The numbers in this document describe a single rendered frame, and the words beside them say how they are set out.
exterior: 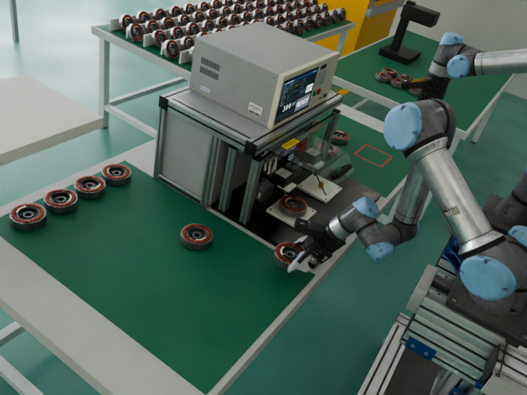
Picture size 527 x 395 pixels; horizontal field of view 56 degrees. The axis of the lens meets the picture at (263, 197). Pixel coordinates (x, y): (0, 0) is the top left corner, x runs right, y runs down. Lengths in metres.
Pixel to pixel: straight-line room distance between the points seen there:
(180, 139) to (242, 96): 0.29
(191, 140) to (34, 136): 0.64
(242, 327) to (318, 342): 1.07
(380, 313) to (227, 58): 1.66
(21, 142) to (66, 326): 0.52
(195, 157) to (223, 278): 0.49
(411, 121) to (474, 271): 0.39
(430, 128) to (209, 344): 0.85
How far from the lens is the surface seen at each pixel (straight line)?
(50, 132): 1.44
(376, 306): 2.87
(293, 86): 1.79
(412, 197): 1.55
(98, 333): 1.50
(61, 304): 1.58
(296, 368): 2.45
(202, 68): 1.90
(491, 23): 6.98
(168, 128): 1.92
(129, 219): 1.85
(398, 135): 1.32
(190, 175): 1.93
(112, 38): 3.47
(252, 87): 1.78
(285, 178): 1.89
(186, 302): 1.58
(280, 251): 1.69
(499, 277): 1.27
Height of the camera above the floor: 1.93
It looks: 35 degrees down
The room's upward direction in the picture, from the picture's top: 14 degrees clockwise
